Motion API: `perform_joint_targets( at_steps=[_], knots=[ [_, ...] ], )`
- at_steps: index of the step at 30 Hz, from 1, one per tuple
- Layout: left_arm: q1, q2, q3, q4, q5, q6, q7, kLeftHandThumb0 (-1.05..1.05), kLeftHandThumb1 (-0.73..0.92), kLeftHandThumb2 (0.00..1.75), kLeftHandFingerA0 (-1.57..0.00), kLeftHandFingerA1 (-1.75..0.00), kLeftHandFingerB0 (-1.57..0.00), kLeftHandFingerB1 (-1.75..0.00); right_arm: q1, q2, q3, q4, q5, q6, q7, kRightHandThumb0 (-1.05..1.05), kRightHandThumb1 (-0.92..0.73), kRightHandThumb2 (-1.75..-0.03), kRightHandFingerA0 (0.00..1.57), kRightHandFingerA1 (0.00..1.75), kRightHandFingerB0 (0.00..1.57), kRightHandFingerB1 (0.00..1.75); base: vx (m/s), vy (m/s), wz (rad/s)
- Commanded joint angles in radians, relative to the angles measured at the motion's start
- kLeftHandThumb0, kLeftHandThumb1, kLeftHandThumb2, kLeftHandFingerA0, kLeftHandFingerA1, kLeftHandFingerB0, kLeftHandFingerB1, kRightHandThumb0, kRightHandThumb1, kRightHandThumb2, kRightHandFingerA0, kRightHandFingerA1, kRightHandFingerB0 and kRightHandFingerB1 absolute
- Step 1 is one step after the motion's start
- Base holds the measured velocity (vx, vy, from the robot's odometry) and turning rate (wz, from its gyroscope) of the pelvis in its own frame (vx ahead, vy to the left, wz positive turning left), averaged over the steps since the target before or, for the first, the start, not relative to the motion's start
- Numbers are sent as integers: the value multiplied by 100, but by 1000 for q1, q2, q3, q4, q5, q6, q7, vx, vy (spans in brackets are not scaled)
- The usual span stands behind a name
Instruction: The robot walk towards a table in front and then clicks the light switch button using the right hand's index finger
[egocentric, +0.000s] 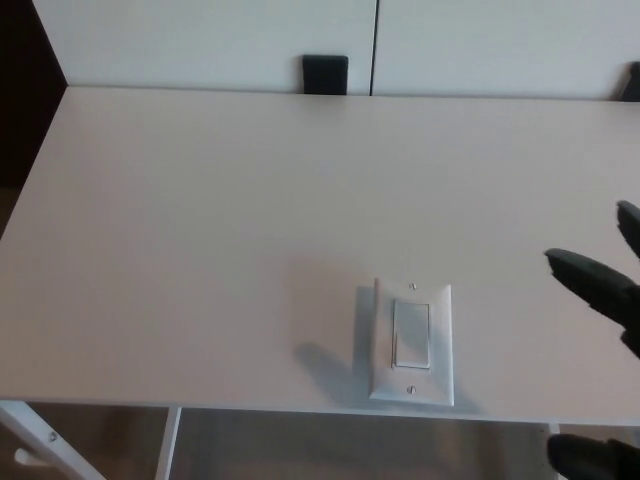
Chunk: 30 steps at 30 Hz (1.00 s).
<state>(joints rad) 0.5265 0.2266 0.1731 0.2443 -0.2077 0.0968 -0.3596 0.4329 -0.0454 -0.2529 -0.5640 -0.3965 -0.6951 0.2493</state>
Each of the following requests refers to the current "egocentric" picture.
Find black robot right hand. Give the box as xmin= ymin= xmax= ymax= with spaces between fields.
xmin=543 ymin=199 xmax=640 ymax=480

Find white rocker light switch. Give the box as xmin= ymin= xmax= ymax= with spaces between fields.
xmin=368 ymin=277 xmax=456 ymax=408

